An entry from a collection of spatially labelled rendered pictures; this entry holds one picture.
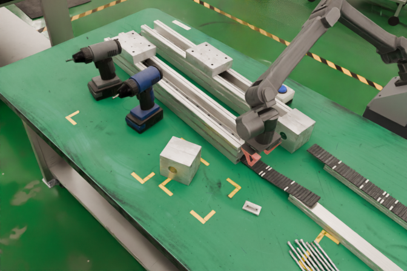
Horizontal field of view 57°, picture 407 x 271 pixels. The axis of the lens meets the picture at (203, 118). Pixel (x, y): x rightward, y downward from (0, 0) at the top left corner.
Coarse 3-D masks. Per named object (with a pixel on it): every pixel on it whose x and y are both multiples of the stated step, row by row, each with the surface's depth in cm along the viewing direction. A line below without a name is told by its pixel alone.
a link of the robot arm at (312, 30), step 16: (336, 16) 118; (304, 32) 116; (320, 32) 118; (288, 48) 114; (304, 48) 115; (272, 64) 112; (288, 64) 111; (256, 80) 110; (272, 80) 107; (256, 96) 104
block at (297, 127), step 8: (296, 112) 130; (280, 120) 127; (288, 120) 127; (296, 120) 127; (304, 120) 128; (312, 120) 128; (280, 128) 127; (288, 128) 125; (296, 128) 124; (304, 128) 125; (312, 128) 129; (288, 136) 126; (296, 136) 123; (304, 136) 128; (280, 144) 131; (288, 144) 128; (296, 144) 127
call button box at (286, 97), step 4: (288, 88) 146; (280, 92) 143; (284, 92) 144; (288, 92) 144; (292, 92) 144; (276, 96) 143; (280, 96) 142; (284, 96) 142; (288, 96) 143; (292, 96) 146; (280, 100) 142; (284, 100) 143; (288, 100) 145; (292, 100) 148; (288, 104) 147
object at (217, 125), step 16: (128, 64) 151; (144, 64) 152; (160, 64) 148; (160, 80) 140; (176, 80) 143; (160, 96) 142; (176, 96) 134; (192, 96) 139; (208, 96) 135; (176, 112) 138; (192, 112) 130; (208, 112) 135; (224, 112) 130; (208, 128) 126; (224, 128) 128; (224, 144) 123; (240, 144) 119
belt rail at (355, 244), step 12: (300, 204) 111; (312, 216) 110; (324, 216) 108; (324, 228) 108; (336, 228) 105; (348, 228) 105; (348, 240) 103; (360, 240) 103; (360, 252) 101; (372, 252) 100; (372, 264) 100; (384, 264) 98
